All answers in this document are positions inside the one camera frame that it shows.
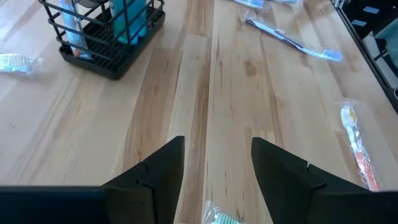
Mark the black aluminium table frame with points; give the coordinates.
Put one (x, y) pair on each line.
(351, 12)

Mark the green toothbrush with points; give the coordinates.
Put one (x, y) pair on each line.
(222, 217)

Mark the blue mouthwash bottle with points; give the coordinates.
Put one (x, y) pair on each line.
(138, 18)
(119, 21)

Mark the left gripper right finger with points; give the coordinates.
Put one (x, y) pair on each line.
(286, 186)

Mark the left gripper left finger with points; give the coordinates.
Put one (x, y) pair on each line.
(155, 186)

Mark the purple toothbrush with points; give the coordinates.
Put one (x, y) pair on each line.
(295, 40)

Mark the pale orange toothbrush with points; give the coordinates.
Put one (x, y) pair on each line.
(73, 31)

